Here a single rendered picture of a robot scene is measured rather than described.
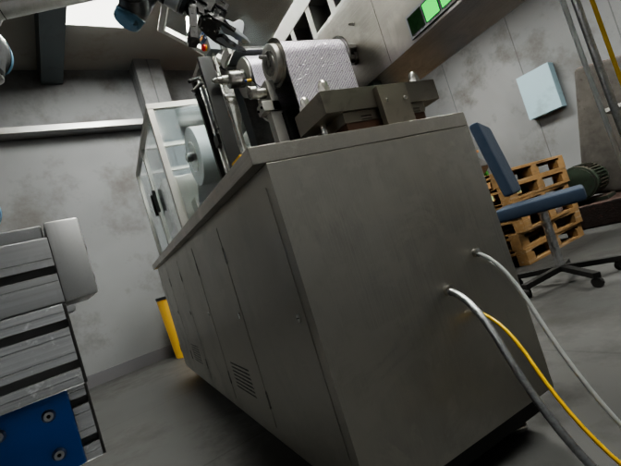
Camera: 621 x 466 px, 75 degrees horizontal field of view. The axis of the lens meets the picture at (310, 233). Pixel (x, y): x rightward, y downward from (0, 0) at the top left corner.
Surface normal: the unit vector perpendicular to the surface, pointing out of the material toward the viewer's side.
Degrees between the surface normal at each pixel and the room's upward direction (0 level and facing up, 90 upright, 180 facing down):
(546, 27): 90
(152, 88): 90
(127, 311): 90
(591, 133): 90
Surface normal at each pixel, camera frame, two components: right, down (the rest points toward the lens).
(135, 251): 0.53, -0.20
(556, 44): -0.80, 0.22
